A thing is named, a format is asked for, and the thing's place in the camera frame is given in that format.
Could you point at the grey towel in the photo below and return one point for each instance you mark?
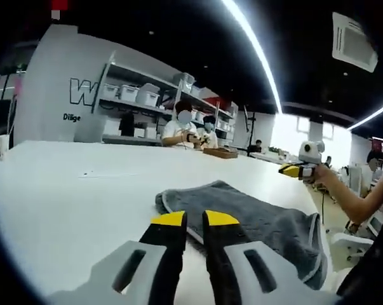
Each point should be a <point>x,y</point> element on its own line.
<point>258,216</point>

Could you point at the person's right hand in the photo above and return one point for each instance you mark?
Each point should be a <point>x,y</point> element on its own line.
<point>324,177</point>

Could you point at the black stand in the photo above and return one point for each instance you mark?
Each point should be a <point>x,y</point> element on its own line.
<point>251,127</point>

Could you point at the white office chair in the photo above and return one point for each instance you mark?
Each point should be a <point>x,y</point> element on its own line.
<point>353,241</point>

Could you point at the small dark monitor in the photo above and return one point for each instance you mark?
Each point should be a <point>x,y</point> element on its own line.
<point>380,144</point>

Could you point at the ceiling light strip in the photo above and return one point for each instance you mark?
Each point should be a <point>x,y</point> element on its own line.
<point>261,54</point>
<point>372,116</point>

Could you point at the brown wooden tray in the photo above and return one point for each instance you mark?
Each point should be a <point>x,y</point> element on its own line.
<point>221,153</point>

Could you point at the person's dark shirt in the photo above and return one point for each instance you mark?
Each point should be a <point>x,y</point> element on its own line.
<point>369,276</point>

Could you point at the white ceiling air vent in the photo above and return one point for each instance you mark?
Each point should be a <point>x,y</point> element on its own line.
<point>354,41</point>

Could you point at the clear storage box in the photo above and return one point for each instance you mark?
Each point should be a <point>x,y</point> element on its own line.
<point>183,82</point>

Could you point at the dark bag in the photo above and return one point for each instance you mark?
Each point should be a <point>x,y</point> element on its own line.
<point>126,124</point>

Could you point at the white paper cup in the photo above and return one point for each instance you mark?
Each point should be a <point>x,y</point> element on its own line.
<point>4,146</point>

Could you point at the large white storage box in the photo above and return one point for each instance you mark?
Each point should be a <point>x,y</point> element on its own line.
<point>148,95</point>

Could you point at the grey metal shelf rack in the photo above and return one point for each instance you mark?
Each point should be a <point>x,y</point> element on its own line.
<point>137,71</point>

